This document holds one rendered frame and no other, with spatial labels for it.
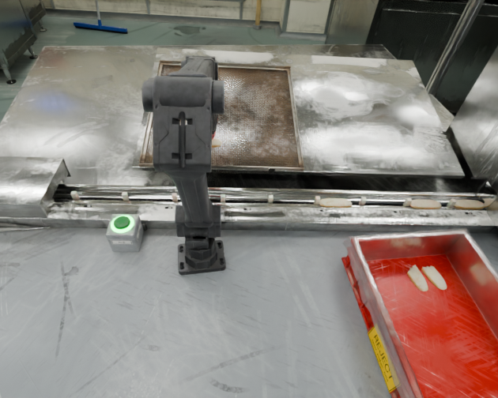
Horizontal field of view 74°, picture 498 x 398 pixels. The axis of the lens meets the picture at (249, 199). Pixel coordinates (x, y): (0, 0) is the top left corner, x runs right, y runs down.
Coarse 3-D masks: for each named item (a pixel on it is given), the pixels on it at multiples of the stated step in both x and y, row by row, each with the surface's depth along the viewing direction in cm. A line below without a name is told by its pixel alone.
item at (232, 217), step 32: (0, 224) 89; (32, 224) 89; (64, 224) 90; (96, 224) 90; (160, 224) 91; (224, 224) 92; (256, 224) 92; (288, 224) 93; (320, 224) 93; (352, 224) 94; (384, 224) 94; (416, 224) 95; (448, 224) 95; (480, 224) 96
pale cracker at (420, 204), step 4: (416, 200) 102; (420, 200) 102; (424, 200) 102; (428, 200) 102; (432, 200) 102; (412, 204) 101; (416, 204) 101; (420, 204) 100; (424, 204) 101; (428, 204) 101; (432, 204) 101; (436, 204) 101; (440, 204) 102; (420, 208) 100; (424, 208) 100; (428, 208) 100; (432, 208) 100; (436, 208) 101
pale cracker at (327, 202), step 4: (320, 200) 100; (324, 200) 99; (328, 200) 99; (332, 200) 99; (336, 200) 99; (340, 200) 99; (344, 200) 100; (348, 200) 100; (320, 204) 99; (324, 204) 98; (328, 204) 98; (332, 204) 98; (336, 204) 98; (340, 204) 99; (344, 204) 99; (348, 204) 99
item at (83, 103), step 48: (48, 48) 161; (96, 48) 165; (144, 48) 168; (192, 48) 171; (240, 48) 175; (288, 48) 179; (336, 48) 183; (384, 48) 187; (48, 96) 134; (96, 96) 136; (432, 96) 153; (0, 144) 113; (48, 144) 114; (96, 144) 116
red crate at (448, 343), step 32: (384, 288) 84; (416, 288) 85; (448, 288) 86; (416, 320) 79; (448, 320) 80; (480, 320) 80; (416, 352) 74; (448, 352) 75; (480, 352) 75; (448, 384) 70; (480, 384) 71
